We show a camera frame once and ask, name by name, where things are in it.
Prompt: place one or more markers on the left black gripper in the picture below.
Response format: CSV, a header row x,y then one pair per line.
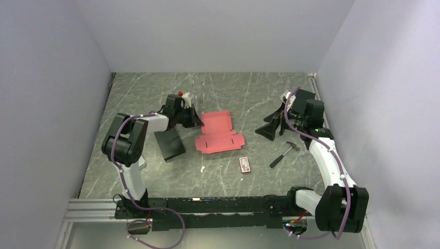
x,y
197,120

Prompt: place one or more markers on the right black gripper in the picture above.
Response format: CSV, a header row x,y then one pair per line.
x,y
269,130

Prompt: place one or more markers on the red cardboard paper box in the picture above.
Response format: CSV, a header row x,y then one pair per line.
x,y
218,134

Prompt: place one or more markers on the black box near left arm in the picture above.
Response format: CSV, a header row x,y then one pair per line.
x,y
170,144

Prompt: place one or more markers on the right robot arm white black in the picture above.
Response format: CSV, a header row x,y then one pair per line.
x,y
342,206

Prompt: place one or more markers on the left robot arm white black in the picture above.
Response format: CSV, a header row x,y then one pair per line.
x,y
125,139

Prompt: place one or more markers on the small red white box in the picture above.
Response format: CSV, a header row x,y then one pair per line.
x,y
244,165

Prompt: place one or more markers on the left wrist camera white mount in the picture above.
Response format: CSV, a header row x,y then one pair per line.
x,y
186,99

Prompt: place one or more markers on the hammer with black handle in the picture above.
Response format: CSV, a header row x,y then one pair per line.
x,y
280,158

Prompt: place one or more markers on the black box near right wall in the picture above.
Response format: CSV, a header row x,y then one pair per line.
x,y
301,97

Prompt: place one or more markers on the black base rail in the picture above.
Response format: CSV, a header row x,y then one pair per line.
x,y
270,211

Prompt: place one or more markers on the aluminium frame rail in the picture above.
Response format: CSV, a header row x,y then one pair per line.
x,y
90,211

